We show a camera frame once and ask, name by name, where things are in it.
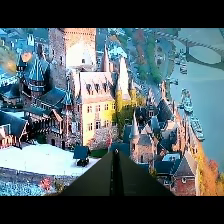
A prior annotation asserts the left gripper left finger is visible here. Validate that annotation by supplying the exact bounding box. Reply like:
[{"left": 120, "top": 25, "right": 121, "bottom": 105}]
[{"left": 60, "top": 149, "right": 116, "bottom": 197}]

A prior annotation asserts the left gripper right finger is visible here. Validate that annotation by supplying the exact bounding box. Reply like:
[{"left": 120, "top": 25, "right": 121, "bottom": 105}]
[{"left": 115, "top": 149, "right": 175, "bottom": 197}]

